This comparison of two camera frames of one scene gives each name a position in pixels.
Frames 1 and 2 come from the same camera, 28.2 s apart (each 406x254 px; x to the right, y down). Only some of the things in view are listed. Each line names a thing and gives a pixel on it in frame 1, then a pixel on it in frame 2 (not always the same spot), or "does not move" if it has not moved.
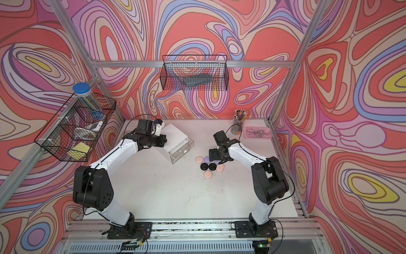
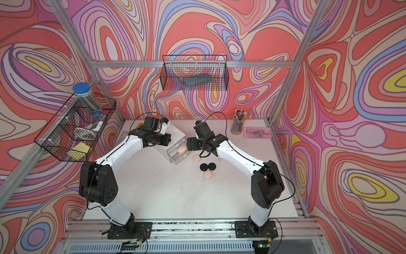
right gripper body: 217,155 → 196,144
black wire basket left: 71,135 does not move
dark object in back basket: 193,80 does not move
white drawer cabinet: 177,144 does not move
